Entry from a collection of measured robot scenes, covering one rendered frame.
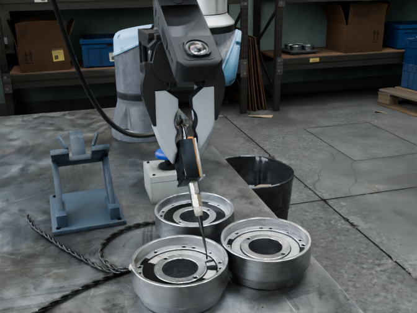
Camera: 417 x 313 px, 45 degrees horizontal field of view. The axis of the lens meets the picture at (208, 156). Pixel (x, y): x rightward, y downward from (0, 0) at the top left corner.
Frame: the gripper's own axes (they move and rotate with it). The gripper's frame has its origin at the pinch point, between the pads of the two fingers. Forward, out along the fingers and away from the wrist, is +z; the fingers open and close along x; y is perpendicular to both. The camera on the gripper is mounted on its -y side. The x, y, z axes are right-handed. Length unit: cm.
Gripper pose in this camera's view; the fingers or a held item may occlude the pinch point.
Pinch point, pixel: (185, 153)
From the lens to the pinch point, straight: 59.2
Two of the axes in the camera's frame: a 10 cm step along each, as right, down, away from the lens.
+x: -9.5, 1.2, -2.9
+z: 0.1, 9.4, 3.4
